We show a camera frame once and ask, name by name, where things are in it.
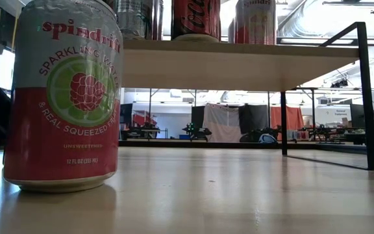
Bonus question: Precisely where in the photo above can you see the large window black frame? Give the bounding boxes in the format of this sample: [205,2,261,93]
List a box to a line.
[0,48,16,92]

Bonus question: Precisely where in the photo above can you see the red cola can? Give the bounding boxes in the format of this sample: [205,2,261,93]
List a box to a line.
[170,0,222,43]

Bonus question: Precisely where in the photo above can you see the orange hanging cloth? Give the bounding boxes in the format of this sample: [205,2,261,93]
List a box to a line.
[270,105,305,131]

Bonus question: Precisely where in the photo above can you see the black aluminium table frame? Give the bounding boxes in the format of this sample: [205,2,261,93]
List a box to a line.
[118,138,374,159]

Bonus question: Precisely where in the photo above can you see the black ceiling rail fixture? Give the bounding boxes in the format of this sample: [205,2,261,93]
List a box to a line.
[322,1,374,14]

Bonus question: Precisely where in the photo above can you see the dark grey hanging cloth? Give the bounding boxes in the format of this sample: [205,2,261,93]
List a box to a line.
[238,103,269,135]

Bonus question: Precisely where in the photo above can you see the white wall sign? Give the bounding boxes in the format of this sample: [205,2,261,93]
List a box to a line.
[316,105,353,126]

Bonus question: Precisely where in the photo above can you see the wooden shelf black metal legs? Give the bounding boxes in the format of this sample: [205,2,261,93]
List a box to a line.
[121,21,374,172]

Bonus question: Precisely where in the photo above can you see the black monitor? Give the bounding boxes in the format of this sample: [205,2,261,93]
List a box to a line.
[120,103,133,126]
[192,105,205,128]
[351,103,366,129]

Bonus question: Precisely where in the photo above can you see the silver ceiling duct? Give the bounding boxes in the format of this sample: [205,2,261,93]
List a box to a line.
[276,0,374,38]

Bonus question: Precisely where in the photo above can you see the yellow hanging strap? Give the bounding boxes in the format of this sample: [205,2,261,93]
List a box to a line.
[10,8,21,52]

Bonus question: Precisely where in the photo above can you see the blue and white helmet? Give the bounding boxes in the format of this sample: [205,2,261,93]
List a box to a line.
[258,133,277,144]

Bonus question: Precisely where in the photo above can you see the white hanging cloth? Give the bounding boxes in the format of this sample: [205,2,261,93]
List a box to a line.
[203,103,243,143]

